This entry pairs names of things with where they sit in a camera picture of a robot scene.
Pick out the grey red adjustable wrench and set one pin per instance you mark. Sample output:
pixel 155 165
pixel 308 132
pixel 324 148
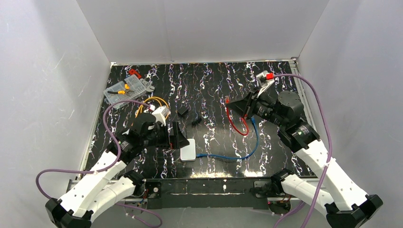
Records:
pixel 149 87

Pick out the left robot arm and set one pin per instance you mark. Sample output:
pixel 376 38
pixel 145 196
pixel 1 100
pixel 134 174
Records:
pixel 105 184

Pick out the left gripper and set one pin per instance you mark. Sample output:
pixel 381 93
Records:
pixel 173 138

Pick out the yellow handled pliers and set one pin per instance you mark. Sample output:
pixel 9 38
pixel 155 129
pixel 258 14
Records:
pixel 126 91

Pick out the black adapter with cable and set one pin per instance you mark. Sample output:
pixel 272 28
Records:
pixel 189 119

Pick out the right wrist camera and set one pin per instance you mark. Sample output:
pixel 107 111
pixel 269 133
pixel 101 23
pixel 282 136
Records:
pixel 265 80

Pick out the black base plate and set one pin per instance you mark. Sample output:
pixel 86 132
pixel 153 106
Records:
pixel 249 192

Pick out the clear plastic parts box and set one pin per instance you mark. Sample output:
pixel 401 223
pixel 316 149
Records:
pixel 135 85

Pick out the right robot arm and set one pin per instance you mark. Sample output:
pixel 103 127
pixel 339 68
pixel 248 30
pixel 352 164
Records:
pixel 342 202

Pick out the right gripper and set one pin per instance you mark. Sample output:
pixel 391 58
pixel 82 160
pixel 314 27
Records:
pixel 249 104

